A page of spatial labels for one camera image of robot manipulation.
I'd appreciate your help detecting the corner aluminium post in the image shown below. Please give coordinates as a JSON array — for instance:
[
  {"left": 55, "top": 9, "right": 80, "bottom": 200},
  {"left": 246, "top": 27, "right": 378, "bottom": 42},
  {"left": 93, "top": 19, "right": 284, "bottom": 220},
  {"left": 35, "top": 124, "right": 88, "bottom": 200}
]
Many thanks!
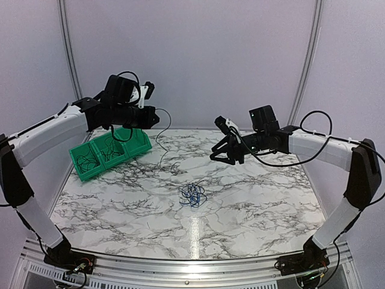
[
  {"left": 287, "top": 0, "right": 324, "bottom": 125},
  {"left": 57, "top": 0, "right": 84, "bottom": 101}
]

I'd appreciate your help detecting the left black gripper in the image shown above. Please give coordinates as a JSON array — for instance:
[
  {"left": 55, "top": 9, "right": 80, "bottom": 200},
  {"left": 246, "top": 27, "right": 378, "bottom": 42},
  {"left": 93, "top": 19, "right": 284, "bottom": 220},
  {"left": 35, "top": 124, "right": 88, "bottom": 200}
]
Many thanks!
[{"left": 111, "top": 102, "right": 158, "bottom": 128}]

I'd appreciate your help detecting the green bin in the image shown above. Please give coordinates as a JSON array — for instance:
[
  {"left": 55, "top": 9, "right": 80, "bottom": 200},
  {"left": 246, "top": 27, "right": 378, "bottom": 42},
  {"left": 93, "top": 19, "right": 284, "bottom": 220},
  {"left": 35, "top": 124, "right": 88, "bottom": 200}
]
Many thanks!
[
  {"left": 114, "top": 128, "right": 152, "bottom": 158},
  {"left": 91, "top": 132, "right": 128, "bottom": 169},
  {"left": 69, "top": 141, "right": 104, "bottom": 182}
]

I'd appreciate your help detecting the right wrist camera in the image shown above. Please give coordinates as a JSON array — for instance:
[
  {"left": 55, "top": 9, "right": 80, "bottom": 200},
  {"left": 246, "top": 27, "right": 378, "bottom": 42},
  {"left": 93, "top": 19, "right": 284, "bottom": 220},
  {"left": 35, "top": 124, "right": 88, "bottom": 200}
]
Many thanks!
[{"left": 214, "top": 116, "right": 239, "bottom": 135}]

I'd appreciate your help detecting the right corner aluminium post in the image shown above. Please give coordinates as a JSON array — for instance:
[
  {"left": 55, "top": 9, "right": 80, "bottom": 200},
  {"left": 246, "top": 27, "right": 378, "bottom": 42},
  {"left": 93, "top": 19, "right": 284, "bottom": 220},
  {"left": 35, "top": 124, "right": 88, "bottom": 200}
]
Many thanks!
[{"left": 287, "top": 0, "right": 324, "bottom": 125}]

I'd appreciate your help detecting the left corner aluminium post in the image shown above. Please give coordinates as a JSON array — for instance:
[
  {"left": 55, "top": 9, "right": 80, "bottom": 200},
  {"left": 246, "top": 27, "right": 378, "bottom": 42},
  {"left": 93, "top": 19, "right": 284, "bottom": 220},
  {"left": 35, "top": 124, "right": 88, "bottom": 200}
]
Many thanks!
[{"left": 57, "top": 0, "right": 84, "bottom": 101}]

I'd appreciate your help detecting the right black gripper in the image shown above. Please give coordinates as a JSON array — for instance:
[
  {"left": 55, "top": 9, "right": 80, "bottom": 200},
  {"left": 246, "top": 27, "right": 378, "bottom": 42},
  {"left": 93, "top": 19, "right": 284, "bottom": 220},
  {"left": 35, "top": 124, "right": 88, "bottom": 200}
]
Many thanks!
[{"left": 211, "top": 130, "right": 268, "bottom": 165}]

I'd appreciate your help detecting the left green bin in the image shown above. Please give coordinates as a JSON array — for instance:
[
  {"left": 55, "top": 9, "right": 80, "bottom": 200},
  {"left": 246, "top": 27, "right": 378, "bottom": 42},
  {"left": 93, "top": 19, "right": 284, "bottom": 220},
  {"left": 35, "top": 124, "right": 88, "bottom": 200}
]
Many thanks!
[{"left": 69, "top": 141, "right": 104, "bottom": 182}]

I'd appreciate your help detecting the blue cable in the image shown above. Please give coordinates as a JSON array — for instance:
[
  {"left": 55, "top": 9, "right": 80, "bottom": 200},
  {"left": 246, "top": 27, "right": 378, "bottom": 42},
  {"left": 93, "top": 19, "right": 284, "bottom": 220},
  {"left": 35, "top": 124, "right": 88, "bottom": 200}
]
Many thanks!
[{"left": 179, "top": 183, "right": 208, "bottom": 208}]

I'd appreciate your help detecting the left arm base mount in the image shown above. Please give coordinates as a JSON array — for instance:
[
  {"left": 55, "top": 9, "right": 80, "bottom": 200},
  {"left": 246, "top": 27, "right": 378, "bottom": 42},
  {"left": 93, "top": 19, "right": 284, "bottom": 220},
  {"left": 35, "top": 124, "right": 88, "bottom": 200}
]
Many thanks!
[{"left": 44, "top": 237, "right": 96, "bottom": 274}]

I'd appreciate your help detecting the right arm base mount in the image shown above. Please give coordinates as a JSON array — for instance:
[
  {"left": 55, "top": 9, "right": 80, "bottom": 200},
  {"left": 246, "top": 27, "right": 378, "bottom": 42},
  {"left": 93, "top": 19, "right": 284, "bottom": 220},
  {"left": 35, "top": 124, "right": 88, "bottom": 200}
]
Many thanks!
[{"left": 274, "top": 238, "right": 330, "bottom": 276}]

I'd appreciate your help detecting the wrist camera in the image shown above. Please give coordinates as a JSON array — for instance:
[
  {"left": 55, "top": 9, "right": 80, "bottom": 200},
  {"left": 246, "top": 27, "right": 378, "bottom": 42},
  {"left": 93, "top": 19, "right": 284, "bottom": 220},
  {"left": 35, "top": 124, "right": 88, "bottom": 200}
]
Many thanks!
[
  {"left": 138, "top": 81, "right": 155, "bottom": 109},
  {"left": 214, "top": 116, "right": 239, "bottom": 135}
]

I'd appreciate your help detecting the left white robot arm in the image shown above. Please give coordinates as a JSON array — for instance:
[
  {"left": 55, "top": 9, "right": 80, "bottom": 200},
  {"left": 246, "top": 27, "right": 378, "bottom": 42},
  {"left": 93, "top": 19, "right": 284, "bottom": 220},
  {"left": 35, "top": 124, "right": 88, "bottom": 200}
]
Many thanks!
[{"left": 1, "top": 71, "right": 159, "bottom": 268}]

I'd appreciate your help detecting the right green bin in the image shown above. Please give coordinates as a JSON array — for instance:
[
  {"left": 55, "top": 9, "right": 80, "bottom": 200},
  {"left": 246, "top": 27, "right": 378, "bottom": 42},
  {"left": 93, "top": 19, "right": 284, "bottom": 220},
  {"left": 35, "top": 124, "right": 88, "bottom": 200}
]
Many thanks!
[{"left": 114, "top": 128, "right": 152, "bottom": 158}]

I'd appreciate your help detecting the aluminium front rail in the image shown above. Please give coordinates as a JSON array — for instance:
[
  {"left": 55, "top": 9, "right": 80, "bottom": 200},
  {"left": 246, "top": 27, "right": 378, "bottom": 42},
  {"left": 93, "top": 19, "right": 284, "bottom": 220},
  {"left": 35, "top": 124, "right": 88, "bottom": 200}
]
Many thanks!
[{"left": 10, "top": 239, "right": 362, "bottom": 288}]

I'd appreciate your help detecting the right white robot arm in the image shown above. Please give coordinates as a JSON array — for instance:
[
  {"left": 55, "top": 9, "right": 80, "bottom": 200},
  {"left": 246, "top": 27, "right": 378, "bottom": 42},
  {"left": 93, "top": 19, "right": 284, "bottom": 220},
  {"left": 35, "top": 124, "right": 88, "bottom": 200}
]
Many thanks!
[{"left": 210, "top": 105, "right": 384, "bottom": 270}]

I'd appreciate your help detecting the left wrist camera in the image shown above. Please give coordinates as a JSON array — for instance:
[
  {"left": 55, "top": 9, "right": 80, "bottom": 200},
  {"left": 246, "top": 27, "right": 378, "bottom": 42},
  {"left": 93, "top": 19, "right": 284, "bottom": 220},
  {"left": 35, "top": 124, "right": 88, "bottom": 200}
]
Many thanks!
[{"left": 138, "top": 81, "right": 155, "bottom": 109}]

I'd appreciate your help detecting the middle green bin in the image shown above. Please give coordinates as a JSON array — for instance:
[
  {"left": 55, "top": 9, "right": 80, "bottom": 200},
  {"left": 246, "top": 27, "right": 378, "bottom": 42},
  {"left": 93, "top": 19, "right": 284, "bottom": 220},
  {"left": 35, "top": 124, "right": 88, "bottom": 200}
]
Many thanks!
[{"left": 91, "top": 132, "right": 128, "bottom": 169}]

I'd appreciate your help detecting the black cable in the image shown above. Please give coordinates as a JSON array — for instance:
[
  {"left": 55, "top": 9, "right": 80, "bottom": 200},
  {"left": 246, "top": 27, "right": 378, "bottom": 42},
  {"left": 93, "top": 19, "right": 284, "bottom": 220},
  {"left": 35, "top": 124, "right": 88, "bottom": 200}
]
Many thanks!
[
  {"left": 100, "top": 135, "right": 124, "bottom": 162},
  {"left": 155, "top": 108, "right": 181, "bottom": 175},
  {"left": 76, "top": 154, "right": 99, "bottom": 172}
]

